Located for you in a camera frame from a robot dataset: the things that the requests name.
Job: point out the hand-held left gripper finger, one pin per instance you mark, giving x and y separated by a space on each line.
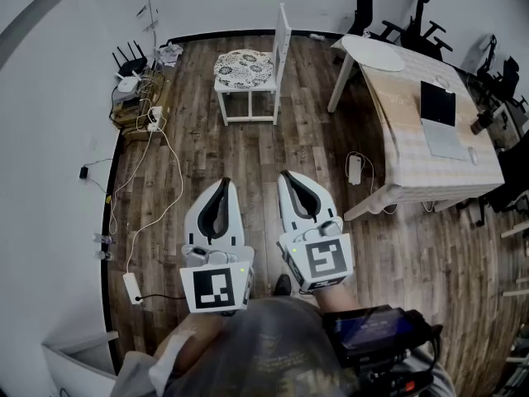
192 226
236 221

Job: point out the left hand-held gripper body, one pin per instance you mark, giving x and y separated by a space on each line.
215 290

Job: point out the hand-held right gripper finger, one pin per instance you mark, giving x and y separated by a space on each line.
327 207
284 205

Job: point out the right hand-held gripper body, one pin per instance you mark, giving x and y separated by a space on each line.
326 259

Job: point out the floral black and white cushion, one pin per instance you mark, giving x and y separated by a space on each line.
244 69

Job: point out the white wooden chair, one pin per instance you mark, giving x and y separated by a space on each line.
282 39

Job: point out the person's left forearm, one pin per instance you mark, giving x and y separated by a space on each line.
198 337

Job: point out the person's right forearm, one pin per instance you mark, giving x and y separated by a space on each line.
335 300

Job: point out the white power adapter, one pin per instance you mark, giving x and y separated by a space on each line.
355 170

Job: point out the person's black shoe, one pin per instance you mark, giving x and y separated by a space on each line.
282 285

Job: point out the person's gray shirt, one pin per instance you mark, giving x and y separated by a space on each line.
268 345

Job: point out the long white power strip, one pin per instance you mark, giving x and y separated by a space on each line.
132 288

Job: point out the clear plastic bottle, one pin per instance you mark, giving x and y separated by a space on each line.
102 238
103 255

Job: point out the person's white sleeve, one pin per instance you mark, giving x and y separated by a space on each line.
165 370

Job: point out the checked tablecloth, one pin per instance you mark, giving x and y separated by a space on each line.
405 139

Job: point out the white power strip with plugs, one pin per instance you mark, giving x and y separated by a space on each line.
155 117

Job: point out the black power adapter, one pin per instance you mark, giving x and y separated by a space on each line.
83 173

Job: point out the cardboard box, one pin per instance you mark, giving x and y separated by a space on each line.
132 118

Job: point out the white wooden table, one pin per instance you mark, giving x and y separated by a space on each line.
342 82

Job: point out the silver laptop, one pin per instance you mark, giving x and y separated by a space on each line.
440 114

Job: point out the white computer mouse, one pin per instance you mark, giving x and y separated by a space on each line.
473 155

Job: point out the white router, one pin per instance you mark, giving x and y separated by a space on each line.
126 84

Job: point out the white round plate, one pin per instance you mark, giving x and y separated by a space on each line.
372 52

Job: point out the white open box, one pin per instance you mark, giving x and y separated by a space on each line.
70 370

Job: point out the small white adapter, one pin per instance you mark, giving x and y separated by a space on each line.
317 36

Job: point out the crumpled white paper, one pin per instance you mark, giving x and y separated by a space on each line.
170 54

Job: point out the black router with antennas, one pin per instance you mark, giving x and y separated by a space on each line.
132 62

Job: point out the brown cup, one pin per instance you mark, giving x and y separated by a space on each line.
481 123

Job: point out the white wall vent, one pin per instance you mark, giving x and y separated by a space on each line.
148 19

